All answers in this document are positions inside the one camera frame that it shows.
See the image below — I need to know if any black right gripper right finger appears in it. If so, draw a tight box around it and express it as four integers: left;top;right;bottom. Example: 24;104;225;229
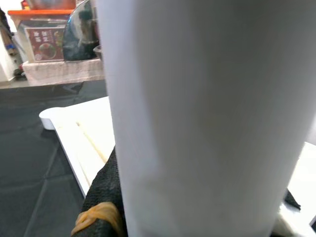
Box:
271;187;302;237

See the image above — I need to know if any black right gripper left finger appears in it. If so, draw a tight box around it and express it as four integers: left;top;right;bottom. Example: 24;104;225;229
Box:
71;147;126;237

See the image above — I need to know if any white plastic table leg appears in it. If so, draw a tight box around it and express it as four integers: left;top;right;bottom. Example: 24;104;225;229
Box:
95;0;316;237

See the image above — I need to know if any white plastic children table top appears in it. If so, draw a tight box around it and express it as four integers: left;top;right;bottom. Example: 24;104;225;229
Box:
39;96;316;237

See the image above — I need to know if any yellow rubber band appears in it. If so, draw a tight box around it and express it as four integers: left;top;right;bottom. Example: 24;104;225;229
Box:
71;201;123;235

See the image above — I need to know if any translucent storage box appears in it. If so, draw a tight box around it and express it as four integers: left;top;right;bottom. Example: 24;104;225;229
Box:
22;59;106;86

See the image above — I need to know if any brown printed carton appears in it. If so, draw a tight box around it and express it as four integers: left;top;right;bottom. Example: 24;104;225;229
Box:
24;26;66;62

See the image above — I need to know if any orange plastic tray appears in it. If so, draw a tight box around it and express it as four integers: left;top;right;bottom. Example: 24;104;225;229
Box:
7;9;75;16

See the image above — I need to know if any large silver metal pot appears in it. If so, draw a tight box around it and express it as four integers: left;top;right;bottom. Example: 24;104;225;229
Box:
29;0;77;10

